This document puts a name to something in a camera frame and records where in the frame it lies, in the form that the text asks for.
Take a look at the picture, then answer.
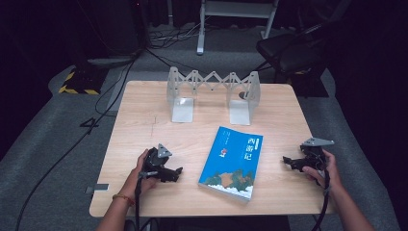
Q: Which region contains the white expandable book stand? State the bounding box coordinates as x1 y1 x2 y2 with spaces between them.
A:
166 65 262 126

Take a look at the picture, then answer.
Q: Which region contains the hand-held gripper cable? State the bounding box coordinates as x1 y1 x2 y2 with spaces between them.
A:
311 167 332 231
134 171 159 231

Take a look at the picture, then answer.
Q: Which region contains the blue paperback book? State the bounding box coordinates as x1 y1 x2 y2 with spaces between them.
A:
197 125 265 204

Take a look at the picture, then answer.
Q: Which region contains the yellow black striped base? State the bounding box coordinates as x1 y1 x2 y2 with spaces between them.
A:
58 66 110 96

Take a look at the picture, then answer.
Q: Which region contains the left hand-held gripper cable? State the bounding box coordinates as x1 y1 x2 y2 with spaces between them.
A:
134 171 159 231

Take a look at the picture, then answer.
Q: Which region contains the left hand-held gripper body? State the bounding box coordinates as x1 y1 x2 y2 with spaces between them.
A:
140 142 173 184

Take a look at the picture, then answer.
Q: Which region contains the bundle of floor cables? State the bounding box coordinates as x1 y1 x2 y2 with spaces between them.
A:
147 18 208 51

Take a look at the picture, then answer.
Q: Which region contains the orange bracelet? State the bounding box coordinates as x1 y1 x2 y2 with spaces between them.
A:
112 192 137 207

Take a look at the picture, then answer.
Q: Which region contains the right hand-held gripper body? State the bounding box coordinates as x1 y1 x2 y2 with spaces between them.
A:
299 137 335 173

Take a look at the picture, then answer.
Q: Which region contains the long black floor cable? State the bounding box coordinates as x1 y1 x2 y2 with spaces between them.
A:
13 59 138 231

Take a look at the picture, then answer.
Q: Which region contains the grey tape strip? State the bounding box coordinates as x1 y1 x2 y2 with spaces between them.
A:
84 183 111 194

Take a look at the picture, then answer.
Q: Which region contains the white metal stand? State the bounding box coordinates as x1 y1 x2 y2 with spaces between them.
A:
195 0 280 57

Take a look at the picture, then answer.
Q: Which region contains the right hand-held gripper cable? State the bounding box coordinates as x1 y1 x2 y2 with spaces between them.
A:
311 167 332 231

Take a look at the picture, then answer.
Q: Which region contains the black folding chair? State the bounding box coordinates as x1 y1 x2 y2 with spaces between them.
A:
255 18 343 85

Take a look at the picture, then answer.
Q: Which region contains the person's right hand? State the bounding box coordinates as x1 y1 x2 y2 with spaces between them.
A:
301 148 344 194

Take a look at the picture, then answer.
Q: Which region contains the person's left hand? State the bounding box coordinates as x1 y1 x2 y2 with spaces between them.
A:
118 148 160 202

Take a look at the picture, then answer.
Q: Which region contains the grey flat floor plate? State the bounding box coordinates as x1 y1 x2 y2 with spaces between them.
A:
87 55 138 67

